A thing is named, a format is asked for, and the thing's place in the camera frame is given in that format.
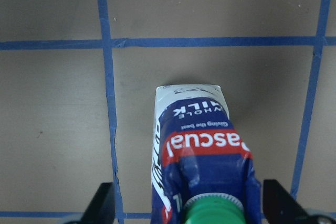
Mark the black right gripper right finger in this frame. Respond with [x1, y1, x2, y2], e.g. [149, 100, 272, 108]
[262, 179, 309, 224]

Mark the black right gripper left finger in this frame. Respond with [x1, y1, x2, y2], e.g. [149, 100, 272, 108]
[79, 182, 116, 224]

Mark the blue white milk carton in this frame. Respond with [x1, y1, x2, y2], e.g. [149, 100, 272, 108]
[151, 84, 261, 223]

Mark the brown paper table cover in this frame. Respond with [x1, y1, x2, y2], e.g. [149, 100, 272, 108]
[1, 0, 335, 223]

